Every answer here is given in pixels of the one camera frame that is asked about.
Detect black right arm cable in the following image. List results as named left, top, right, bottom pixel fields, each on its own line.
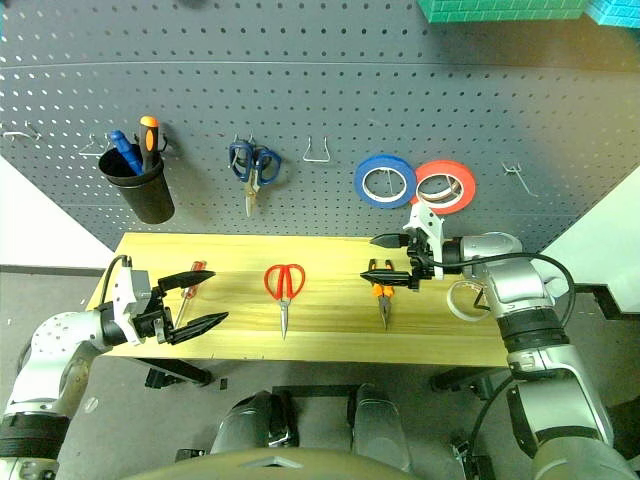
left=424, top=252, right=576, bottom=321

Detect black angular frame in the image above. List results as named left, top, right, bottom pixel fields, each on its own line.
left=569, top=282, right=640, bottom=321

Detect white tape roll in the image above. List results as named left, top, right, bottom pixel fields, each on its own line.
left=446, top=279, right=494, bottom=322

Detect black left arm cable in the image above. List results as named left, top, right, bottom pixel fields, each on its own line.
left=92, top=254, right=134, bottom=314

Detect blue handled screwdriver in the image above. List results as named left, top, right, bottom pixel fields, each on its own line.
left=108, top=130, right=145, bottom=176

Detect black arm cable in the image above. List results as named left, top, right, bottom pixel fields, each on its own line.
left=92, top=254, right=134, bottom=314
left=424, top=252, right=576, bottom=321

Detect blue tape roll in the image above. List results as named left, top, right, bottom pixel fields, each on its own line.
left=353, top=153, right=417, bottom=210

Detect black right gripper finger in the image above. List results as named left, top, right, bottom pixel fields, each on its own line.
left=359, top=269, right=416, bottom=290
left=369, top=232, right=411, bottom=249

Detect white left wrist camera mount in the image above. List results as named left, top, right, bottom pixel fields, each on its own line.
left=112, top=267, right=151, bottom=346

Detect black table foot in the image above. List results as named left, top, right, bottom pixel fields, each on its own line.
left=429, top=367, right=507, bottom=401
left=144, top=357, right=214, bottom=389

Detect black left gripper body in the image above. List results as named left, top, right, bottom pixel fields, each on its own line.
left=130, top=285, right=176, bottom=346

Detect cyan box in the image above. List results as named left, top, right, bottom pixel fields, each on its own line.
left=584, top=0, right=640, bottom=29

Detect blue handled scissors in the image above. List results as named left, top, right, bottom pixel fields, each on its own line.
left=228, top=141, right=283, bottom=218

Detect orange handled pliers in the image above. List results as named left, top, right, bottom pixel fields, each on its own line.
left=368, top=258, right=396, bottom=331

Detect grey left robot leg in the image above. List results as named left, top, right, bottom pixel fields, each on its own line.
left=209, top=389, right=300, bottom=456

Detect red tape roll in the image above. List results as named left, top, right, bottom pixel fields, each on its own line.
left=409, top=159, right=477, bottom=216

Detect green box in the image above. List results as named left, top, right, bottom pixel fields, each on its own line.
left=417, top=0, right=589, bottom=24

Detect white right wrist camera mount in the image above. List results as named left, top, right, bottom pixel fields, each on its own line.
left=402, top=202, right=446, bottom=281

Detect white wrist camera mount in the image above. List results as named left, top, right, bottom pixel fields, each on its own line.
left=112, top=267, right=151, bottom=346
left=402, top=202, right=446, bottom=281

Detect orange black handled screwdriver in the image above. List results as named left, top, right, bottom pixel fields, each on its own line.
left=137, top=115, right=161, bottom=174

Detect grey robot leg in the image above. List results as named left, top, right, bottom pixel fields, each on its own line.
left=349, top=383, right=414, bottom=474
left=209, top=389, right=300, bottom=456

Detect black cup holder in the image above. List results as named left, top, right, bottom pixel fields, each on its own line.
left=97, top=147, right=176, bottom=225

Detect red handled scissors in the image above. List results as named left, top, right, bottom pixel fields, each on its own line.
left=263, top=263, right=307, bottom=341

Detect wire loop pliers hook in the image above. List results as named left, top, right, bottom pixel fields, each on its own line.
left=302, top=136, right=333, bottom=164

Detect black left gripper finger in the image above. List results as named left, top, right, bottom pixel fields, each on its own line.
left=169, top=311, right=230, bottom=346
left=158, top=270, right=217, bottom=294

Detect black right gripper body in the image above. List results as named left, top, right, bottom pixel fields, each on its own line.
left=405, top=234, right=436, bottom=292

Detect metal pegboard hook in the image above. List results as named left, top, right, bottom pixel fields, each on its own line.
left=502, top=160, right=540, bottom=199
left=2, top=122, right=44, bottom=144
left=78, top=133, right=114, bottom=159

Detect grey pegboard tool wall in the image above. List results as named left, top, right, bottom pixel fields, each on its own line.
left=0, top=0, right=640, bottom=254

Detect grey right robot leg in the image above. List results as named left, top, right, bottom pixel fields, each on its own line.
left=349, top=383, right=414, bottom=474

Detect red handled screwdriver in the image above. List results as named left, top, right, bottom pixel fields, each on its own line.
left=172, top=260, right=209, bottom=329

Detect grey robot torso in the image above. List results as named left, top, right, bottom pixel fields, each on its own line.
left=119, top=447, right=431, bottom=480

